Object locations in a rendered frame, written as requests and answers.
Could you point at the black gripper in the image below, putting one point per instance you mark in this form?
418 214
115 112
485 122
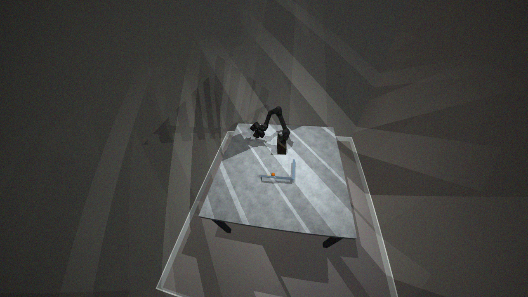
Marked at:
253 129

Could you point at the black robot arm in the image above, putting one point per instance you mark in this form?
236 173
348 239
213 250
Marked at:
263 127

